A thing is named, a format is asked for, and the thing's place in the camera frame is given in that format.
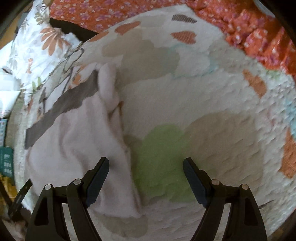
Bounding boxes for white small garment grey band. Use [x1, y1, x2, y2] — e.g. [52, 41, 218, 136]
[25, 63, 140, 218]

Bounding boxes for yellow striped garment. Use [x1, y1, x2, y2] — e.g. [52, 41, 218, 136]
[1, 175, 17, 220]

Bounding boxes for teal printed package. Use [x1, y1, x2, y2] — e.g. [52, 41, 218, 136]
[0, 119, 14, 180]

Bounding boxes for heart patterned quilted bedspread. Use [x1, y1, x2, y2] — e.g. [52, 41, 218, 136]
[15, 6, 295, 240]

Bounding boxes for white floral pillow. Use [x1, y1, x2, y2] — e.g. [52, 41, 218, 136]
[1, 1, 81, 118]

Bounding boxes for red floral blanket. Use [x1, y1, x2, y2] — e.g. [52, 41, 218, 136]
[50, 1, 295, 76]

